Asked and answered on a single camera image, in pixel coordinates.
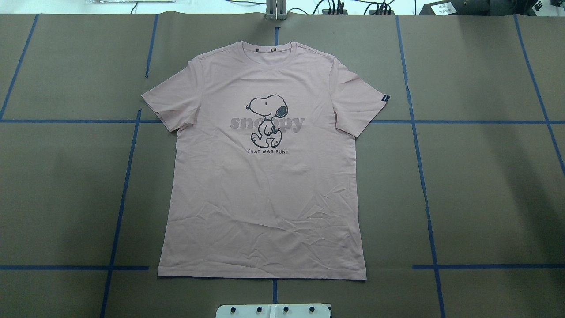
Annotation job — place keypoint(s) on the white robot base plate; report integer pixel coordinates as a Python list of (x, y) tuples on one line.
[(297, 310)]

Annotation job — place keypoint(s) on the aluminium frame post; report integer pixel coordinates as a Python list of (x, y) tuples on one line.
[(276, 10)]

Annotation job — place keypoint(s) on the black box with label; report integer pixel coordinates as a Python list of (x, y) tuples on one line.
[(482, 7)]

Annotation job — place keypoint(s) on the pink Snoopy t-shirt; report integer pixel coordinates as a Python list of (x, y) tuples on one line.
[(265, 178)]

